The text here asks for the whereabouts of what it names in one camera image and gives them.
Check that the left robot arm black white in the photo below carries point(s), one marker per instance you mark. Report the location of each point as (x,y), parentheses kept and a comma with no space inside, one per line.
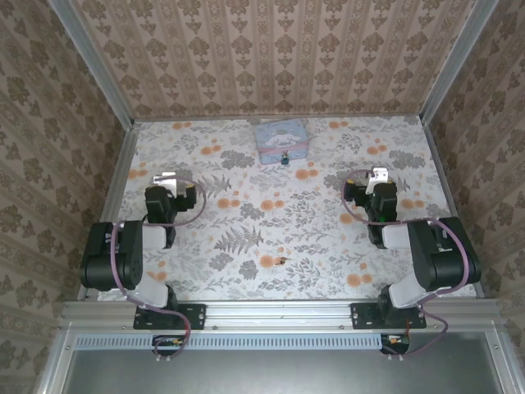
(131,254)

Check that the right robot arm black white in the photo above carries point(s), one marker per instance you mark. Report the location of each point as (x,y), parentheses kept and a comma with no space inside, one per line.
(435,262)

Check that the small brass key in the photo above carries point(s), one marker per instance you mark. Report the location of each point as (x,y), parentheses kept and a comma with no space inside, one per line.
(282,260)

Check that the floral patterned table cover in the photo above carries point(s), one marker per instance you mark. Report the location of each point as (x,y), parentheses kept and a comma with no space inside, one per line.
(287,213)

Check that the light blue cartoon pouch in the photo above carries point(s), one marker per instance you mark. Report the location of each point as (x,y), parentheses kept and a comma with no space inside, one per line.
(281,137)

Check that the small electronics board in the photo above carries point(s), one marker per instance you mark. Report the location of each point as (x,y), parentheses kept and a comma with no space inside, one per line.
(168,343)
(395,342)

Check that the grey metal sheet panel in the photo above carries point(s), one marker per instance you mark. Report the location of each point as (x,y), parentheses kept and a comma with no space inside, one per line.
(279,373)

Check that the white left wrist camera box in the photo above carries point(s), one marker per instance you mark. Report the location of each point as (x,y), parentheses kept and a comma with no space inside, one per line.
(165,180)

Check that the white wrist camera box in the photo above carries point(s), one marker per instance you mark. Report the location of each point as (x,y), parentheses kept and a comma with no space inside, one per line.
(377,176)
(165,180)

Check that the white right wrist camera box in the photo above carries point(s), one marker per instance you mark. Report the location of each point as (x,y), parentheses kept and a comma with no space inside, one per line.
(377,176)

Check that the aluminium side frame rail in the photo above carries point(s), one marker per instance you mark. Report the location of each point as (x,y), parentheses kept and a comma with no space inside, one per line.
(445,172)
(119,189)

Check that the aluminium front frame rail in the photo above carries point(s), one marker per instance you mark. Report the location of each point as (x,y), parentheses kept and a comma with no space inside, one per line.
(279,314)

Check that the aluminium frame post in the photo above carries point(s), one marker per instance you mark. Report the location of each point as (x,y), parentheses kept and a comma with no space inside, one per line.
(94,61)
(455,61)

